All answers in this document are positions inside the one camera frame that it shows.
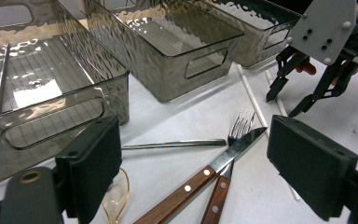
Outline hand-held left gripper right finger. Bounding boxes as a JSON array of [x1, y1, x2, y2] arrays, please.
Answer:
[[266, 114, 358, 222]]

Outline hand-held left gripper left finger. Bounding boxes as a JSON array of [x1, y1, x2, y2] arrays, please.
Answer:
[[55, 115, 123, 224]]

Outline white chopstick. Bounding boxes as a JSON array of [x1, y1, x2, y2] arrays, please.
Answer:
[[236, 63, 301, 202], [263, 69, 289, 118]]

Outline clear amber plastic spoon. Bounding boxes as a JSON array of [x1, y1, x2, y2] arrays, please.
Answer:
[[102, 167, 131, 224]]

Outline smoky clear plastic bin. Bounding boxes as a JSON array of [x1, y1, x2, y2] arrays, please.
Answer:
[[83, 0, 245, 103], [195, 0, 302, 69], [0, 0, 131, 185]]

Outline metal spoon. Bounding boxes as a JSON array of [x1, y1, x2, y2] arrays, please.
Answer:
[[120, 138, 227, 151]]

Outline wooden-handled table knife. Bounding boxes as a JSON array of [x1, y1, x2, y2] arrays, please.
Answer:
[[133, 126, 269, 224]]

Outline wooden-handled fork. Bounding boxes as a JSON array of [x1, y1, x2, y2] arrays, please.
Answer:
[[200, 108, 256, 224]]

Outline metal chopstick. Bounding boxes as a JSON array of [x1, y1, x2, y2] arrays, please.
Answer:
[[0, 43, 11, 117]]

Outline white table cover sheet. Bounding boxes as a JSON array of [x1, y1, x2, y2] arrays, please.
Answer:
[[0, 55, 358, 224]]

